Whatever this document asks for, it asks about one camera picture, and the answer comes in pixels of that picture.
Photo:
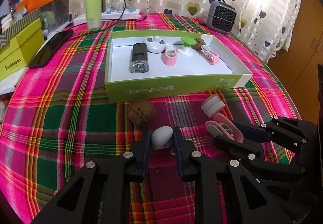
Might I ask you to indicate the green white cardboard tray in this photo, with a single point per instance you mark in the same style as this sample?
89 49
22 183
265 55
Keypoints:
159 63

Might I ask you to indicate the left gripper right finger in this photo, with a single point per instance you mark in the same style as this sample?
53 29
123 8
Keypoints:
225 192

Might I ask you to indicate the orange-lidded clear storage bin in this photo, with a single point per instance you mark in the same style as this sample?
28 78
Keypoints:
53 13

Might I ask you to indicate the grey mini space heater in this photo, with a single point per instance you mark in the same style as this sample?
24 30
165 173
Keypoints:
221 17

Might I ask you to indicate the brown walnut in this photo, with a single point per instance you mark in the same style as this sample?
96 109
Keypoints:
141 112
199 43

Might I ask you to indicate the green-top white suction holder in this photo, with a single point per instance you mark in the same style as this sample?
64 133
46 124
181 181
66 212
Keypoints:
186 48

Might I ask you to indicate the white round ribbed cap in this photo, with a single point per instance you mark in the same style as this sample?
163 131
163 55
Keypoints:
212 105

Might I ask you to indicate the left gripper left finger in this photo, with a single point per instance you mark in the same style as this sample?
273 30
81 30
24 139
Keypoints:
100 193

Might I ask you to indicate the light green lotion bottle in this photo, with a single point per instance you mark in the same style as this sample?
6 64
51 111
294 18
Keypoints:
93 14

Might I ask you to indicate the white blue power strip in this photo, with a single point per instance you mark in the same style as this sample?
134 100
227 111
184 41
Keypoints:
128 14

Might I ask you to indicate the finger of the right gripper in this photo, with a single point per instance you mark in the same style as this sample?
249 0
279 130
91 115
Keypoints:
280 132
250 157

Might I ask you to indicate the wooden wardrobe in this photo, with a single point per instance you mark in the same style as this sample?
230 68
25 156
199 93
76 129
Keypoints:
297 68

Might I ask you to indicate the white side shelf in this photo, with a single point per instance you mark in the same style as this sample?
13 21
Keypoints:
9 84

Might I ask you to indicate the lime green shoe box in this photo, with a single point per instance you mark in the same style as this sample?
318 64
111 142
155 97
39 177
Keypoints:
21 49

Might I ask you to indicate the black smartphone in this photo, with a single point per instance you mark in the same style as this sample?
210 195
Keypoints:
47 52

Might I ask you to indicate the white panda-face gadget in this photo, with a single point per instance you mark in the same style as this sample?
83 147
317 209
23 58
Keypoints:
155 44

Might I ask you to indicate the black bike light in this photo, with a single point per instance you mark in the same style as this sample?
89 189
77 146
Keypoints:
139 59

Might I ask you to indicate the pink silicone clip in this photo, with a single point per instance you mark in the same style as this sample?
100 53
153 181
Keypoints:
169 56
222 126
210 56

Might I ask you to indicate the black power adapter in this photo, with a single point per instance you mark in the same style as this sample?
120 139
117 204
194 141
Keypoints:
103 6

